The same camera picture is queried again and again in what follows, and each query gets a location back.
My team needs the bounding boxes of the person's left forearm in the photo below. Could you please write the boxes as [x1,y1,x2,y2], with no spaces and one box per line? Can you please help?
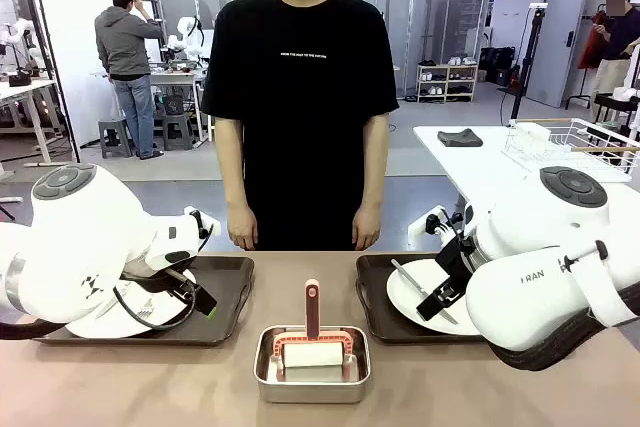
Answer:
[356,146,389,216]

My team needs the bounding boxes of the wooden shoe rack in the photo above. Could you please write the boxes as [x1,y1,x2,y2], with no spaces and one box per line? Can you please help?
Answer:
[416,56,479,103]

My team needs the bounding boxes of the black right arm cable sleeve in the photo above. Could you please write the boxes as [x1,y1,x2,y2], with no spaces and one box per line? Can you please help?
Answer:
[492,286,640,373]

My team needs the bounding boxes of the white lab table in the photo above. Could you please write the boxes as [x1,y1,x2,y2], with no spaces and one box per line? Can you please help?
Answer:
[0,78,69,167]

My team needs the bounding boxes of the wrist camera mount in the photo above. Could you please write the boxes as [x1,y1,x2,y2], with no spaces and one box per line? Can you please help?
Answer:
[407,204,475,248]
[183,205,222,253]

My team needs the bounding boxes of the person's right hand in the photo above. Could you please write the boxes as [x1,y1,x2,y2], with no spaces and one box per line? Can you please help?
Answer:
[227,209,260,252]

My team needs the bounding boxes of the white wire dish rack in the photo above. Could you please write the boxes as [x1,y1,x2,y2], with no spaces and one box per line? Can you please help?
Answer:
[502,117,640,184]

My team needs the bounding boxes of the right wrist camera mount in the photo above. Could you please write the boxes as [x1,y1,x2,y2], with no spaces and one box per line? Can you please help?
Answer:
[407,204,475,248]

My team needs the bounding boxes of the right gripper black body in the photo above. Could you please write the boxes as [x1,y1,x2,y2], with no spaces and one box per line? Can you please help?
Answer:
[432,235,489,299]

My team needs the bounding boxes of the dark brown serving tray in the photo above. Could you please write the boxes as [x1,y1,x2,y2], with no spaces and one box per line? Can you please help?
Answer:
[355,252,501,346]
[32,254,256,347]

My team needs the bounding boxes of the black light stand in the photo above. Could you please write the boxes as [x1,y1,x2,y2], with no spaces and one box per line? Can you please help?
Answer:
[508,5,549,124]

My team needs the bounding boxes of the white lab desk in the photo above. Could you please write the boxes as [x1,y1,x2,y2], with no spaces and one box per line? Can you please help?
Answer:
[148,68,207,144]

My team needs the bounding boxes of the person in khaki trousers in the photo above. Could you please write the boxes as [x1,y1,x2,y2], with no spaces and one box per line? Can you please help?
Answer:
[589,0,640,123]

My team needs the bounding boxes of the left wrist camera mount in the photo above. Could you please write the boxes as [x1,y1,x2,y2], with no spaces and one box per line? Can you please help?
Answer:
[183,205,222,253]

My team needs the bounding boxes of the black wire basket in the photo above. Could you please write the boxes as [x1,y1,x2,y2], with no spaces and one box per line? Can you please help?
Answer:
[155,90,187,116]

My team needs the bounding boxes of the rectangular metal tin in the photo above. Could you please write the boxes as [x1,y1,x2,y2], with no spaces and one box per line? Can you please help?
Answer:
[253,325,372,404]

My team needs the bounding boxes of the person in black t-shirt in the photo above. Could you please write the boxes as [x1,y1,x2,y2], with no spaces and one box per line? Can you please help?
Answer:
[200,0,400,252]

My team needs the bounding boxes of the person's right forearm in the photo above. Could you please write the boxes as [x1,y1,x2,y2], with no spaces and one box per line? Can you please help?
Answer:
[215,146,255,216]

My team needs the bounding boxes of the white side table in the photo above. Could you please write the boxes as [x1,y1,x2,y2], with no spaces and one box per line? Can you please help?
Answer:
[412,124,640,231]

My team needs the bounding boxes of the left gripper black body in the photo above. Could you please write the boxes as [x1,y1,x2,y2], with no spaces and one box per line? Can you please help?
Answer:
[121,266,201,304]

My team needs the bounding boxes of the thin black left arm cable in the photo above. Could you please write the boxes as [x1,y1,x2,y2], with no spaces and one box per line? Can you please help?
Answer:
[112,282,199,332]

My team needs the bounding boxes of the orange red hanging garment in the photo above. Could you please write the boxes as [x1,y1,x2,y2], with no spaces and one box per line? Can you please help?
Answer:
[577,21,609,71]

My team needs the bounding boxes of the dark folded cloth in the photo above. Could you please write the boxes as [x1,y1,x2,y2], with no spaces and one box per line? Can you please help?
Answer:
[437,128,484,148]

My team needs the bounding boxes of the black arm cable sleeve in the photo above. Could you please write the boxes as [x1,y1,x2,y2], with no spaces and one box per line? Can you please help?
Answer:
[492,286,640,373]
[0,318,67,343]

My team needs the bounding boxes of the white round plate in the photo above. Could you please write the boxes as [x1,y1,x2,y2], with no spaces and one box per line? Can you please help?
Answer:
[64,266,199,339]
[385,259,484,337]

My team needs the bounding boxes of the grey door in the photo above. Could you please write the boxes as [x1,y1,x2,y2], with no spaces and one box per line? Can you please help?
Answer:
[526,0,592,109]

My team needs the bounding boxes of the person's left hand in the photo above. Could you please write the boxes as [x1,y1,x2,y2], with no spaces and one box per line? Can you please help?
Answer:
[351,209,384,252]

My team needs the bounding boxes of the black left arm cable sleeve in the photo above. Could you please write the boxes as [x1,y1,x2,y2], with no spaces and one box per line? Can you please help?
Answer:
[0,318,67,343]

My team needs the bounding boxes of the grey plastic step stool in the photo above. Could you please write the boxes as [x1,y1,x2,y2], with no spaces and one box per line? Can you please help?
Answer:
[98,117,134,159]
[160,111,195,152]

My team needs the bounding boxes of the pink lint roller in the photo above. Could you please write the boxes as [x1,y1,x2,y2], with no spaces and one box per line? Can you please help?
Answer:
[271,277,353,382]

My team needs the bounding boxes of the man in grey top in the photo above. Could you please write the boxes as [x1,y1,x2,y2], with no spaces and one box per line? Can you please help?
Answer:
[93,0,166,161]

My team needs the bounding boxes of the black bags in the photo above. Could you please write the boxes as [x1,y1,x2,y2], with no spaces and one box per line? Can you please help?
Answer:
[478,45,517,86]

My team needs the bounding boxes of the silver table knife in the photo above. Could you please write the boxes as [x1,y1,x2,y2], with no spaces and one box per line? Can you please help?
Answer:
[390,259,460,326]
[94,295,125,319]

